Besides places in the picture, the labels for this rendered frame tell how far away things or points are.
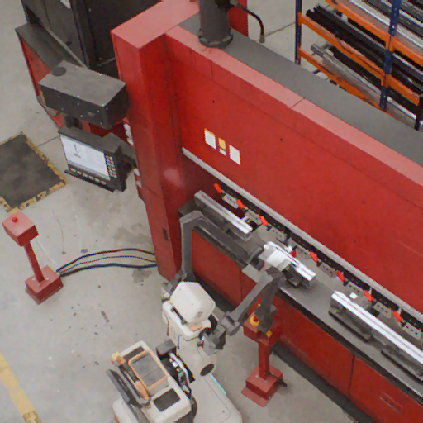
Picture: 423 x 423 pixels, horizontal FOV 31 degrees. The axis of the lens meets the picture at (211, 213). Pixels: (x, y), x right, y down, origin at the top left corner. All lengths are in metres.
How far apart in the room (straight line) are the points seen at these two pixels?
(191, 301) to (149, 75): 1.31
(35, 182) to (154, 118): 2.52
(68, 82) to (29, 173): 2.44
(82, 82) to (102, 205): 2.11
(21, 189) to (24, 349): 1.66
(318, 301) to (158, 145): 1.39
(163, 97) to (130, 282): 1.93
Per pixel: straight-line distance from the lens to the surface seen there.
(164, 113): 4.68
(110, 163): 4.80
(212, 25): 4.16
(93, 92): 4.61
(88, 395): 5.57
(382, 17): 5.92
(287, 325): 5.09
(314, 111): 3.80
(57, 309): 6.02
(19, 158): 7.22
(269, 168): 4.29
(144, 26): 4.44
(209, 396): 5.12
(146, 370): 4.54
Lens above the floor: 4.81
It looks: 49 degrees down
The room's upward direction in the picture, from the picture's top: 6 degrees counter-clockwise
